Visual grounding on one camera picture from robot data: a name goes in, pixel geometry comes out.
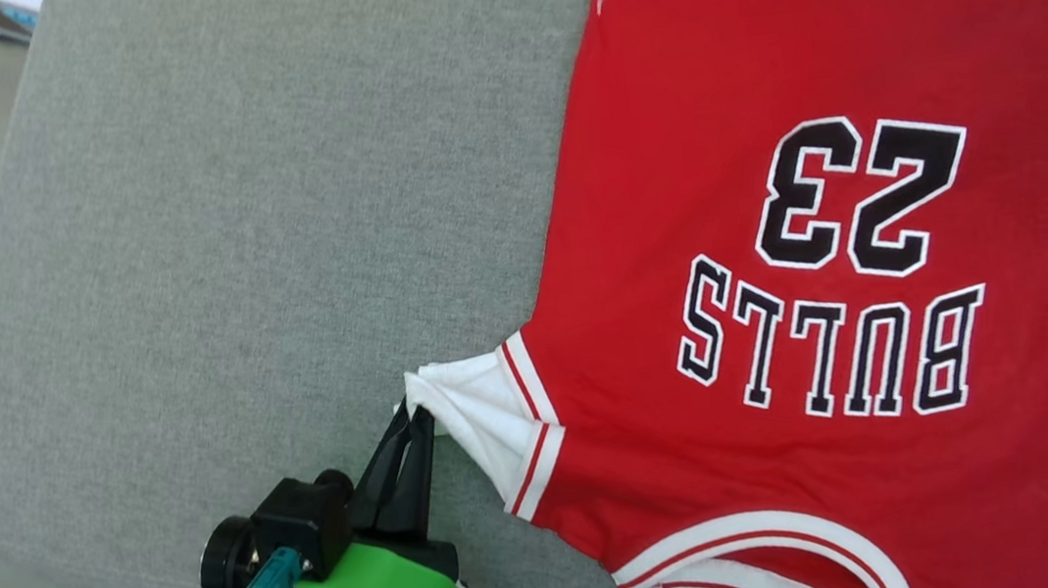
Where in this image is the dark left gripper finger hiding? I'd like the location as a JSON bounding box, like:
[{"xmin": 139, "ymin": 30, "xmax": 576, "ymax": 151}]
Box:
[
  {"xmin": 337, "ymin": 401, "xmax": 424, "ymax": 537},
  {"xmin": 370, "ymin": 406, "xmax": 449, "ymax": 548}
]

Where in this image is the red white basketball jersey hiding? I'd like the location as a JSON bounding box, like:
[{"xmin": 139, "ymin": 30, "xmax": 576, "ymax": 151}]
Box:
[{"xmin": 361, "ymin": 0, "xmax": 1048, "ymax": 588}]

